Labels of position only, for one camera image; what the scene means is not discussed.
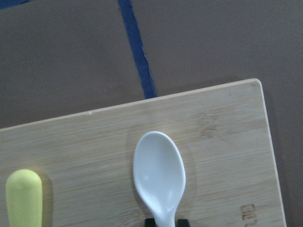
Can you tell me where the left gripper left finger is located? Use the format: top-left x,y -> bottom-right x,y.
144,218 -> 156,227

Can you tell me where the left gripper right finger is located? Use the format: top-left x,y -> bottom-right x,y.
177,219 -> 190,227

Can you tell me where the white plastic spoon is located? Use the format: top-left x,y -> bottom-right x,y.
133,131 -> 186,227

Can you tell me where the bamboo cutting board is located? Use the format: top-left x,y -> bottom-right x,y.
0,79 -> 286,227

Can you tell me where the yellow plastic knife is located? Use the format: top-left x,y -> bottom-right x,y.
5,169 -> 43,227

